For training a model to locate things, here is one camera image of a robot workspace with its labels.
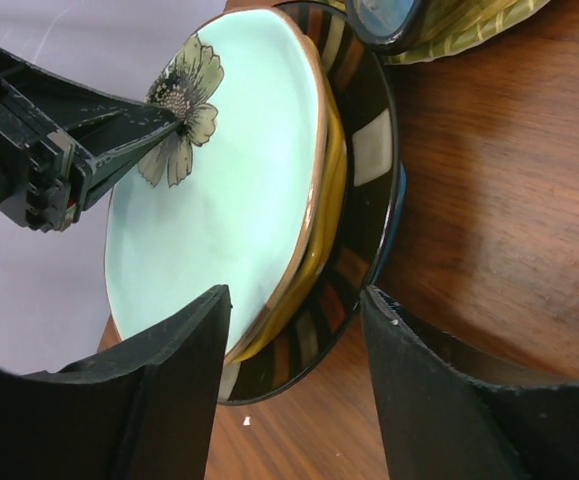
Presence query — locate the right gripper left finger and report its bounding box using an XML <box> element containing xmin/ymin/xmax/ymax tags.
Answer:
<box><xmin>0</xmin><ymin>285</ymin><xmax>231</xmax><ymax>479</ymax></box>

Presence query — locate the black striped rim plate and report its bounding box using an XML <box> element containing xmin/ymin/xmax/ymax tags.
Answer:
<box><xmin>218</xmin><ymin>1</ymin><xmax>406</xmax><ymax>406</ymax></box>

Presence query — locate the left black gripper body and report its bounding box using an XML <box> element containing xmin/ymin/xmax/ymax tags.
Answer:
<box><xmin>0</xmin><ymin>82</ymin><xmax>81</xmax><ymax>232</ymax></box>

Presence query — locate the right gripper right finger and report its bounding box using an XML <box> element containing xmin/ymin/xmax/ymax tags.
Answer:
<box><xmin>360</xmin><ymin>286</ymin><xmax>579</xmax><ymax>479</ymax></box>

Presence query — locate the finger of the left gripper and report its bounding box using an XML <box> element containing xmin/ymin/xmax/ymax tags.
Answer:
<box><xmin>0</xmin><ymin>47</ymin><xmax>169</xmax><ymax>145</ymax></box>
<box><xmin>66</xmin><ymin>117</ymin><xmax>179</xmax><ymax>220</ymax></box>

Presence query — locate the yellow dotted plate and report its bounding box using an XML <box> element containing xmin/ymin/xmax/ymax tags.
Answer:
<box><xmin>226</xmin><ymin>34</ymin><xmax>348</xmax><ymax>364</ymax></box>

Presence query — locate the green leaf pattern plate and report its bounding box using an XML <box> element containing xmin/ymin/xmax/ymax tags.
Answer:
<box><xmin>383</xmin><ymin>1</ymin><xmax>548</xmax><ymax>66</ymax></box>

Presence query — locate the mint floral plate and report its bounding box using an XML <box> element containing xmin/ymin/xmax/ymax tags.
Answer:
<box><xmin>105</xmin><ymin>7</ymin><xmax>327</xmax><ymax>359</ymax></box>

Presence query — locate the blue star shaped dish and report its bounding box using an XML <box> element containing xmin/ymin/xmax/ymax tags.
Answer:
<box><xmin>345</xmin><ymin>0</ymin><xmax>432</xmax><ymax>55</ymax></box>

